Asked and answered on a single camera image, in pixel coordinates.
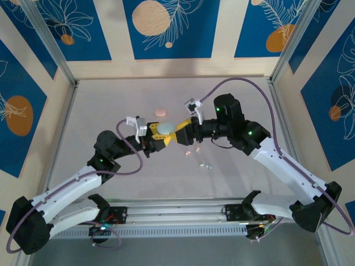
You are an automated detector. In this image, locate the green earbud charging case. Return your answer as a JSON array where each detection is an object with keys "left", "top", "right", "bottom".
[{"left": 156, "top": 122, "right": 177, "bottom": 136}]

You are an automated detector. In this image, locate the aluminium table side rail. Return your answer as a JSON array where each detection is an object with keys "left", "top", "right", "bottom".
[
  {"left": 267, "top": 77, "right": 311, "bottom": 199},
  {"left": 41, "top": 81, "right": 80, "bottom": 200}
]

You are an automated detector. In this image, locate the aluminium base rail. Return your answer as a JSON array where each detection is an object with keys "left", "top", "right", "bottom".
[{"left": 29, "top": 197, "right": 325, "bottom": 227}]

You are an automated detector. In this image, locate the grey slotted cable duct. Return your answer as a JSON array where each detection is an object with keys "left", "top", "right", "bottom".
[{"left": 51, "top": 224, "right": 249, "bottom": 239}]

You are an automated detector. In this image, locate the aluminium frame post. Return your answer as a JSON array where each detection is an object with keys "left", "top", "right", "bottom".
[
  {"left": 270, "top": 0, "right": 320, "bottom": 84},
  {"left": 21, "top": 0, "right": 80, "bottom": 86}
]

